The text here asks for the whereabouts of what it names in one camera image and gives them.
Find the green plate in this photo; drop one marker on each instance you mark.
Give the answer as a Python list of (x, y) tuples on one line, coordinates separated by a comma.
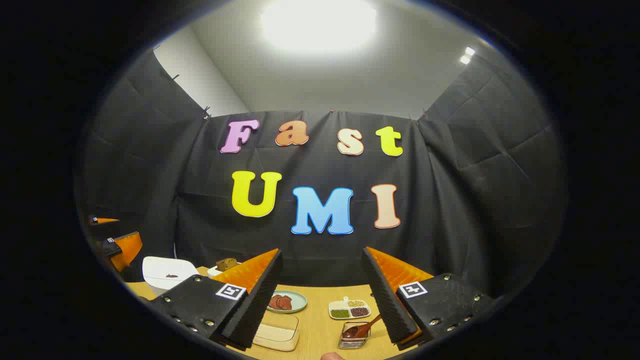
[(299, 301)]

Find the small ceiling spotlight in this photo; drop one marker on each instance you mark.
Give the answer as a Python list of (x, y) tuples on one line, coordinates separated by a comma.
[(467, 55)]

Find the clear box of white rice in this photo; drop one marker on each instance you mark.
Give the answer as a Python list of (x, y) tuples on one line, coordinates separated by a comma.
[(276, 332)]

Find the brown bread slice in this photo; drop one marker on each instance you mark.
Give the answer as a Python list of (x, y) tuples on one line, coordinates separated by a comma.
[(226, 264)]

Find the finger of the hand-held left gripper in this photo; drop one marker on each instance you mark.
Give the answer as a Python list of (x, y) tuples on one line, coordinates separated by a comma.
[(127, 247), (102, 220)]

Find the white rice cooker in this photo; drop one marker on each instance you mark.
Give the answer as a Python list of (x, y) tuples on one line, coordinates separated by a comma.
[(165, 270)]

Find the white toaster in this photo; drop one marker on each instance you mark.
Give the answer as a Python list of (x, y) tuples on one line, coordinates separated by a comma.
[(214, 272)]

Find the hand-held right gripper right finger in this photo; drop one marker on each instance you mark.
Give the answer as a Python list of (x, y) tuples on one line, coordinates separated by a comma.
[(390, 305)]

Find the white divided dish of beans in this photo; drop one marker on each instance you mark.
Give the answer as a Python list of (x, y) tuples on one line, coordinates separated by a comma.
[(350, 310)]

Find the brown wooden spoon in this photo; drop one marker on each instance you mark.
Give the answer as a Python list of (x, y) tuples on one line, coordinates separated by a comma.
[(357, 330)]

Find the red meat slice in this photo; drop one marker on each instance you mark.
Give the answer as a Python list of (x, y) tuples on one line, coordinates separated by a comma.
[(275, 302), (287, 302)]

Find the black backdrop cloth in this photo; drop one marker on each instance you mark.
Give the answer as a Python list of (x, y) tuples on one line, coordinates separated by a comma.
[(450, 200)]

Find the bright ceiling light panel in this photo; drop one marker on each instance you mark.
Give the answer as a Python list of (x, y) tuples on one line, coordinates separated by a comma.
[(318, 22)]

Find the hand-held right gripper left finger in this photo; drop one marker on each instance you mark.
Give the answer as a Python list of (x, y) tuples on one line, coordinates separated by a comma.
[(252, 312)]

